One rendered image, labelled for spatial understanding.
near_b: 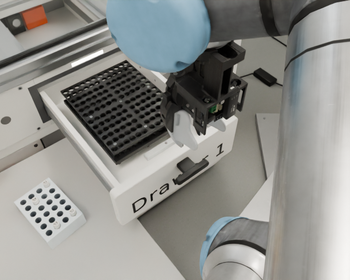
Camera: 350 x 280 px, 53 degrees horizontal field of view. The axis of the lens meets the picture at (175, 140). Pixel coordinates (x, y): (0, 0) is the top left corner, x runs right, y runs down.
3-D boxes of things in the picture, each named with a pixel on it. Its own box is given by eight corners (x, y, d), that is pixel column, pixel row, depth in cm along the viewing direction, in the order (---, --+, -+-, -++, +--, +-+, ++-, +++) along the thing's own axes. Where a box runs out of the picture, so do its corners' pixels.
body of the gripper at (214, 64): (201, 140, 46) (208, 68, 36) (162, 103, 50) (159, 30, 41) (243, 113, 49) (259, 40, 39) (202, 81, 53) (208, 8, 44)
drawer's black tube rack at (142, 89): (184, 131, 79) (184, 111, 74) (118, 171, 72) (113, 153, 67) (129, 79, 89) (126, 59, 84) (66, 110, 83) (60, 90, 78)
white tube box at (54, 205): (86, 221, 73) (83, 213, 70) (52, 250, 69) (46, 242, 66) (53, 186, 78) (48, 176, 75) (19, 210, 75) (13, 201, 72)
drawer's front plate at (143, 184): (231, 150, 77) (238, 116, 69) (121, 226, 66) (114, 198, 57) (226, 145, 78) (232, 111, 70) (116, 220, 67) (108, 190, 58)
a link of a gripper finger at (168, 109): (164, 136, 51) (170, 89, 45) (158, 130, 52) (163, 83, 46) (188, 124, 54) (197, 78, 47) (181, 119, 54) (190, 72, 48)
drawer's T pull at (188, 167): (209, 165, 65) (210, 161, 64) (178, 186, 62) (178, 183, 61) (196, 153, 67) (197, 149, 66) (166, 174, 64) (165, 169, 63)
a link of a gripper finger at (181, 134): (185, 172, 53) (195, 129, 47) (162, 148, 56) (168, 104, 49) (200, 164, 55) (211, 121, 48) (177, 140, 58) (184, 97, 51)
